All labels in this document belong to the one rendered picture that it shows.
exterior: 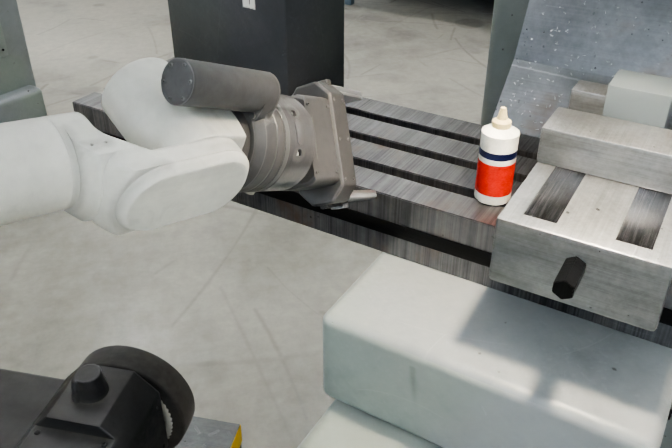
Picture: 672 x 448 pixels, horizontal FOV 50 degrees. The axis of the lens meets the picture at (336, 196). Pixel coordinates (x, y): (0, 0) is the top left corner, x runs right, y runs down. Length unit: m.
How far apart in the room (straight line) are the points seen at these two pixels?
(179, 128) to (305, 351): 1.52
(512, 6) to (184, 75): 0.77
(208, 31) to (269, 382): 1.14
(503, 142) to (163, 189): 0.39
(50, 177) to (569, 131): 0.48
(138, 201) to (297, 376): 1.48
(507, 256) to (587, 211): 0.08
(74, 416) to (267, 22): 0.59
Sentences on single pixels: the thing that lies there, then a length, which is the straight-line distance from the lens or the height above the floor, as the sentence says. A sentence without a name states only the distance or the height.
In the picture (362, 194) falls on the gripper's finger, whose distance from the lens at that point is 0.73.
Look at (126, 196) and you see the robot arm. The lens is 0.50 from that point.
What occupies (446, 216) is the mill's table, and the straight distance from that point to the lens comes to 0.79.
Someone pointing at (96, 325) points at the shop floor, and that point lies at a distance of 2.20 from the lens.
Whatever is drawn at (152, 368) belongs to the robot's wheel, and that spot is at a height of 0.59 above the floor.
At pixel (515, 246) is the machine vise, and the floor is 1.01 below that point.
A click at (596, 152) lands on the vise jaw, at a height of 1.06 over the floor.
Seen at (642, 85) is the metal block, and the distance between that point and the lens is 0.79.
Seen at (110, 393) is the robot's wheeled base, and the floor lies 0.61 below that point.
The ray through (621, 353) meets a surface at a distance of 0.78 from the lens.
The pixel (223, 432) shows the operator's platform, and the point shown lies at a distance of 1.30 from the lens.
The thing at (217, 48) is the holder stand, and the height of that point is 1.05.
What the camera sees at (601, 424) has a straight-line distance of 0.70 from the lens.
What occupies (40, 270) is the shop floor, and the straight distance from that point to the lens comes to 2.48.
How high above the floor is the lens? 1.37
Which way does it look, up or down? 31 degrees down
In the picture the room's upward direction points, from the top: straight up
